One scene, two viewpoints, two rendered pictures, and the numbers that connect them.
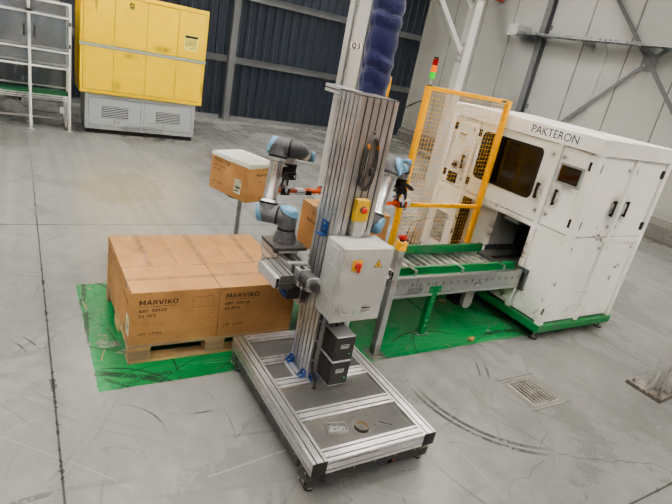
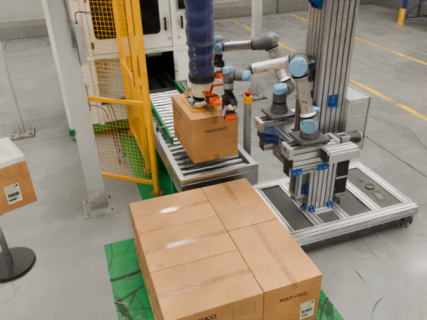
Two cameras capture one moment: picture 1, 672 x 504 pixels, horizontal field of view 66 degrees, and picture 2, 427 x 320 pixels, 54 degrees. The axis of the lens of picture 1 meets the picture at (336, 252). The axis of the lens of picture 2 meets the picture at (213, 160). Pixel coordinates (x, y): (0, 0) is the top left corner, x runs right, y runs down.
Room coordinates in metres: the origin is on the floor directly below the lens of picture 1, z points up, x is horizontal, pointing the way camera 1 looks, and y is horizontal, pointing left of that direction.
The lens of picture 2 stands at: (3.05, 3.20, 2.45)
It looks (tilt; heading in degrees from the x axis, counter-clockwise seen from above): 30 degrees down; 285
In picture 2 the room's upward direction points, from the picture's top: 2 degrees counter-clockwise
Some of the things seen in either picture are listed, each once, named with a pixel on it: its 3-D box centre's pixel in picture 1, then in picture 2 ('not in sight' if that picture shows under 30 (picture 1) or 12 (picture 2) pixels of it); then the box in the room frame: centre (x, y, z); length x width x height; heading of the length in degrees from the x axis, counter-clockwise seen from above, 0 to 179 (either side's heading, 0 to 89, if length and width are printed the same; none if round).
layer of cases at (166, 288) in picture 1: (198, 281); (214, 256); (3.67, 1.02, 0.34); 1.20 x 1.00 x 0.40; 124
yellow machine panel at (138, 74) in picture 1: (140, 68); not in sight; (10.26, 4.39, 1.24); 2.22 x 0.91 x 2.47; 124
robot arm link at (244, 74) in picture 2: not in sight; (243, 74); (3.58, 0.44, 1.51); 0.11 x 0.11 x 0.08; 88
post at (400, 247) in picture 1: (387, 299); (246, 143); (3.71, -0.47, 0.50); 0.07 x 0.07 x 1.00; 34
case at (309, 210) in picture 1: (342, 230); (203, 124); (4.02, -0.02, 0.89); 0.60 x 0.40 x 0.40; 125
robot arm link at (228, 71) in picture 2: not in sight; (228, 74); (3.68, 0.45, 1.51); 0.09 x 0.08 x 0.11; 178
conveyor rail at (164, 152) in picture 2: not in sight; (153, 133); (4.72, -0.50, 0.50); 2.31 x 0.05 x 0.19; 124
